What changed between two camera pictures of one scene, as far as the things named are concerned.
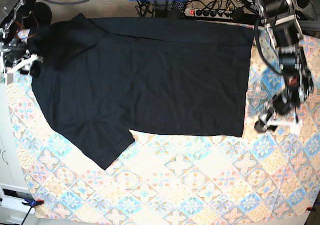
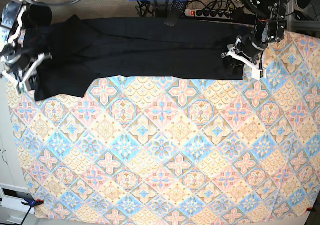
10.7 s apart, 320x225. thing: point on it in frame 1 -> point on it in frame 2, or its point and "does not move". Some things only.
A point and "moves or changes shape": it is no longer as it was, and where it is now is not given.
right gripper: x=283 y=103 -> x=251 y=48
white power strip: x=215 y=14 does not move
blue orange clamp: x=32 y=203 does not move
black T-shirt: x=96 y=79 moves or changes shape
